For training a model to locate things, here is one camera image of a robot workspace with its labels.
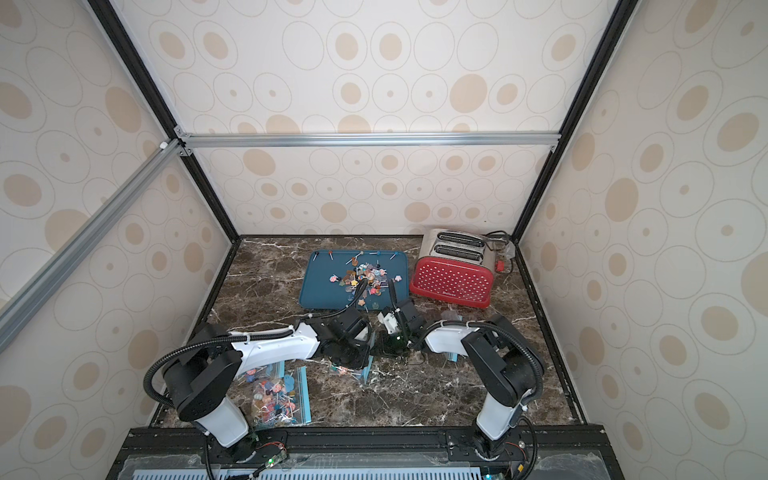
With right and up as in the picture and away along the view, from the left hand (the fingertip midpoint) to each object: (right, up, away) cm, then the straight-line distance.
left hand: (376, 364), depth 84 cm
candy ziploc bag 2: (-27, -4, -1) cm, 28 cm away
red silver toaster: (+23, +28, +5) cm, 37 cm away
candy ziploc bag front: (-25, -10, -7) cm, 27 cm away
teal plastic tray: (-21, +19, +19) cm, 34 cm away
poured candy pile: (-8, +25, +22) cm, 35 cm away
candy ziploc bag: (-4, -2, -1) cm, 5 cm away
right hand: (+1, +3, +4) cm, 5 cm away
